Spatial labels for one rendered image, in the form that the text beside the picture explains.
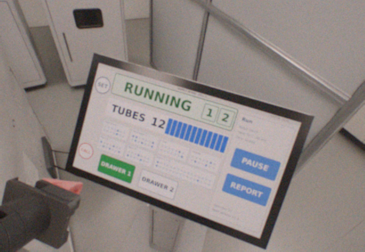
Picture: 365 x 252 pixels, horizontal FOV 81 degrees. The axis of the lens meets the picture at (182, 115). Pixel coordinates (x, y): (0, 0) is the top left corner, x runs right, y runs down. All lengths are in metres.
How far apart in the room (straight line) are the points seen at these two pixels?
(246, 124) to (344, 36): 0.59
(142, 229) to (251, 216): 1.05
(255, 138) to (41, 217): 0.39
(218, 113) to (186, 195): 0.21
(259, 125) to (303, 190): 1.54
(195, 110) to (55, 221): 0.32
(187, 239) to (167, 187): 0.99
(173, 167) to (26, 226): 0.30
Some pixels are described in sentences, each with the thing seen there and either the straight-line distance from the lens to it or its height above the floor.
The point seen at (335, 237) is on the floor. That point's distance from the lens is 1.95.
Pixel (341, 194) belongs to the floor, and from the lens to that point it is 2.18.
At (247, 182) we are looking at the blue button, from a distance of 0.51.
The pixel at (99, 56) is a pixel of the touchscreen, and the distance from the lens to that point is 0.57.
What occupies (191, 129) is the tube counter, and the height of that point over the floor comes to 1.12.
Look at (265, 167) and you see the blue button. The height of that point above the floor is 1.10.
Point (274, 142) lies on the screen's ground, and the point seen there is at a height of 1.14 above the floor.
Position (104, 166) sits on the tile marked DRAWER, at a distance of 0.57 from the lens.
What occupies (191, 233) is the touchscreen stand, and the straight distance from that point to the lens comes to 1.51.
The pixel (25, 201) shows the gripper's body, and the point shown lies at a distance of 0.35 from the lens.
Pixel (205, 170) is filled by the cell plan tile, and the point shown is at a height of 1.06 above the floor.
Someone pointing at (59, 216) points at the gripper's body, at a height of 1.17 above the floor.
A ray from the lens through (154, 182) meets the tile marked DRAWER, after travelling 0.53.
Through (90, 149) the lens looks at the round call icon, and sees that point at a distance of 0.58.
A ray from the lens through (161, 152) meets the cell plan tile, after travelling 0.51.
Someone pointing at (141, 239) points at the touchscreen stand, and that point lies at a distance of 1.49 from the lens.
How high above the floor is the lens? 1.48
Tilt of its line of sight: 45 degrees down
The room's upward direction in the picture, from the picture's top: 9 degrees clockwise
